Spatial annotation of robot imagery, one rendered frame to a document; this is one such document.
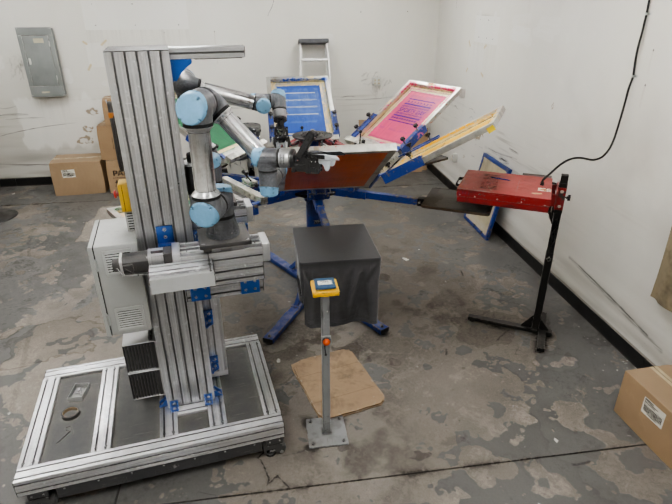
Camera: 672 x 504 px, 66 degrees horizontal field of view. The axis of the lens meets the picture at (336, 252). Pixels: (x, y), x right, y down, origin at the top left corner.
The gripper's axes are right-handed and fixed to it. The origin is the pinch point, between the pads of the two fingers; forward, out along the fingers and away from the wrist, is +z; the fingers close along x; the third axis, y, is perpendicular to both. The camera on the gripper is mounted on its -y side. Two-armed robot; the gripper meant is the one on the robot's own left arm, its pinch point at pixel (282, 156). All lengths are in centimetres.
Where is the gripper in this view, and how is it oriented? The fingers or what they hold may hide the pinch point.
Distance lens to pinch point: 283.3
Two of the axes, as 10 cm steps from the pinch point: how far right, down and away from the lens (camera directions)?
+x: 9.9, -0.7, 1.3
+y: 1.2, -1.1, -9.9
